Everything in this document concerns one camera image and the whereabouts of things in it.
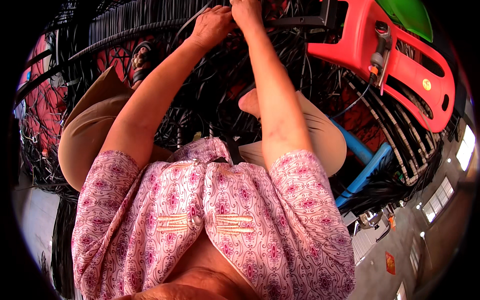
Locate heap of black plastic strips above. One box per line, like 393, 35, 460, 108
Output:
17, 0, 445, 216

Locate thin blue tool cable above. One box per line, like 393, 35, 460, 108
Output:
329, 83, 373, 120

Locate person's right hand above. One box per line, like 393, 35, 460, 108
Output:
229, 0, 265, 34

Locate black and white woven band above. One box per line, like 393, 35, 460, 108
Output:
343, 69, 444, 187

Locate grey handheld heat tool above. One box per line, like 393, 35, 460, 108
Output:
368, 20, 393, 96

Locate person's body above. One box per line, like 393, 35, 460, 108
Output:
71, 136, 356, 300

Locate black woven strip band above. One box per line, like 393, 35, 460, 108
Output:
14, 0, 234, 106

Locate person's legs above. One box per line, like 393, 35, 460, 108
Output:
58, 40, 348, 193

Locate barred window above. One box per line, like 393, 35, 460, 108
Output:
421, 175, 455, 224

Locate black plastic strap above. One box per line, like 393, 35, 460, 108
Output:
262, 16, 331, 30

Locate green plastic stool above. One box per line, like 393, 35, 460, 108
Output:
375, 0, 434, 43

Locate metal machine with cable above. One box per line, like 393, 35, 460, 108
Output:
352, 208, 394, 244

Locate person's left hand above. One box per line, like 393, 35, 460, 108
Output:
187, 5, 237, 52

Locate red paper sign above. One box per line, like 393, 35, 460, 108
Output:
385, 251, 397, 276

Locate red plastic stool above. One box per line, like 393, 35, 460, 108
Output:
306, 0, 456, 134

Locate blue plastic frame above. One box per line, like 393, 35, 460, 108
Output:
330, 119, 393, 208

